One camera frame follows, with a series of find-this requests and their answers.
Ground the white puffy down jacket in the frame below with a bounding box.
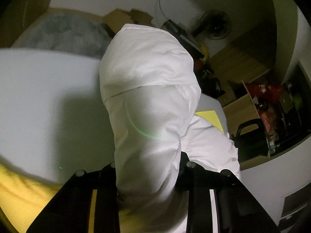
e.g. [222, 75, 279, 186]
[99, 24, 240, 232]

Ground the black chair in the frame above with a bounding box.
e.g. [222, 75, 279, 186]
[233, 118, 270, 163]

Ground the yellow bed sheet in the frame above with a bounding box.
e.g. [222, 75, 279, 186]
[1, 110, 239, 232]

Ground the white mattress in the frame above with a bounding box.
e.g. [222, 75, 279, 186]
[1, 49, 215, 183]

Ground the grey patterned blanket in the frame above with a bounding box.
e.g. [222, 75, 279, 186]
[12, 9, 112, 59]

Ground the round dark fan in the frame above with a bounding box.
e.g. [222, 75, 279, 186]
[200, 10, 232, 40]

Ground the brown cardboard box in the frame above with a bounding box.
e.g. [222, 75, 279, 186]
[103, 9, 153, 33]

